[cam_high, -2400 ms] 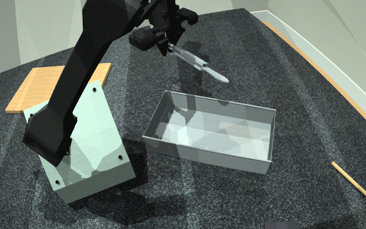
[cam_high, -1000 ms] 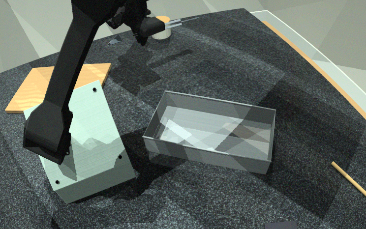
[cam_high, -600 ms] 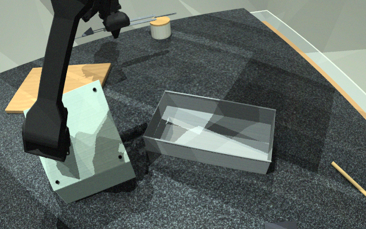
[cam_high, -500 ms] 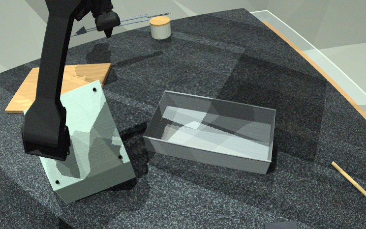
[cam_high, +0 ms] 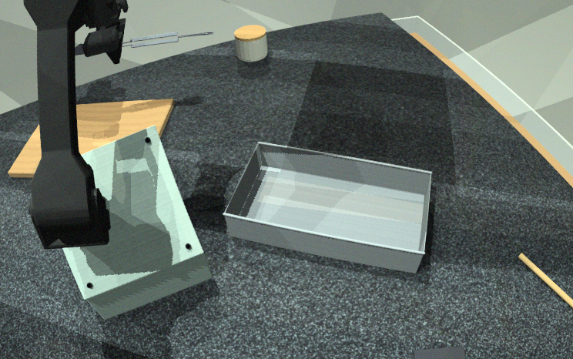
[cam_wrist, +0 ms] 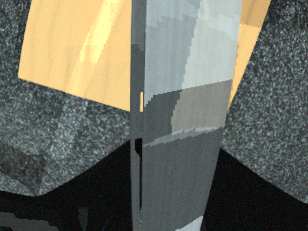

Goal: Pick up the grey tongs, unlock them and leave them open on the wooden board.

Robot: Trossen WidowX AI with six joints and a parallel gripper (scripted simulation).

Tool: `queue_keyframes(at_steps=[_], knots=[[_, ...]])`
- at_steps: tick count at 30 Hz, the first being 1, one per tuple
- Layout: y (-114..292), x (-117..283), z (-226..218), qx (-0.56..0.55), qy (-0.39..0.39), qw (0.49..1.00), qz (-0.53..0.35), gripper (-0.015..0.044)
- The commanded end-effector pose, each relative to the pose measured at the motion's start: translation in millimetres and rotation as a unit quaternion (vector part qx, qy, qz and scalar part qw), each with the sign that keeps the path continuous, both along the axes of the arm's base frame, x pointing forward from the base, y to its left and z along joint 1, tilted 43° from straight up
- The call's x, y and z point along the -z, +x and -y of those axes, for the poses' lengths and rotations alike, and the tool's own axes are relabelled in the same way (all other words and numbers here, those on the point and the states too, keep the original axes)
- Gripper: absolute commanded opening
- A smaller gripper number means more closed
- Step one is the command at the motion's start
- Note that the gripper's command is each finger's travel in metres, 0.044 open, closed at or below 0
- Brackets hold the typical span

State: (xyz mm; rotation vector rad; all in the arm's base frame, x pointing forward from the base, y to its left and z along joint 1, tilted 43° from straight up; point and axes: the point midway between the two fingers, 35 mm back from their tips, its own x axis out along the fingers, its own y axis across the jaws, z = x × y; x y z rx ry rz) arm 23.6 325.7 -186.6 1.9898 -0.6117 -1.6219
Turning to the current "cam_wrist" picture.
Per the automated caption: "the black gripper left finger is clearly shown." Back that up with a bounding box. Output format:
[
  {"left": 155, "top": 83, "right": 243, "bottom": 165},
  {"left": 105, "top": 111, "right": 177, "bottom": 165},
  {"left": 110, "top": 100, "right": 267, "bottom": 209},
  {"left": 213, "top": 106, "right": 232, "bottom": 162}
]
[{"left": 0, "top": 140, "right": 133, "bottom": 231}]

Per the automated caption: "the light wooden board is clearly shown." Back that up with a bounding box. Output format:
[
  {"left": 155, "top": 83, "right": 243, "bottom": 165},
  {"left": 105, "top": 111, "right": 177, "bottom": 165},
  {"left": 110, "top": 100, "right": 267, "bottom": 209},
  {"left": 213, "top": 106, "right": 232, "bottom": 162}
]
[{"left": 19, "top": 0, "right": 271, "bottom": 111}]

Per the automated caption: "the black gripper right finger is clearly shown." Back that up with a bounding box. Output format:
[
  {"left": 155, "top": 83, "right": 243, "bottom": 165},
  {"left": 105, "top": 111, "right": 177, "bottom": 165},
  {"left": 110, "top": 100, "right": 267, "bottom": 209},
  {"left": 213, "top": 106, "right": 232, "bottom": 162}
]
[{"left": 199, "top": 148, "right": 308, "bottom": 231}]

